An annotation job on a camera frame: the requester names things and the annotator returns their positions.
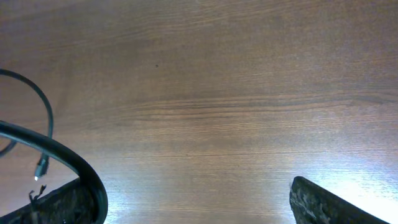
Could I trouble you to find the black cable bundle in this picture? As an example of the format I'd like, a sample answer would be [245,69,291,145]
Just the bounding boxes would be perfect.
[0,68,54,182]

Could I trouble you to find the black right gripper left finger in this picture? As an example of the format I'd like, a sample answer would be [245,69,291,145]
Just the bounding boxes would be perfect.
[1,179,96,224]

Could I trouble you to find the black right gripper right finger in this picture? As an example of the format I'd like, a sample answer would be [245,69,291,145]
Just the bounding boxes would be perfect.
[289,176,387,224]

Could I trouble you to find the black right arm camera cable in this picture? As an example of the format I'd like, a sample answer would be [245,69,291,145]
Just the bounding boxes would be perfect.
[0,120,109,224]

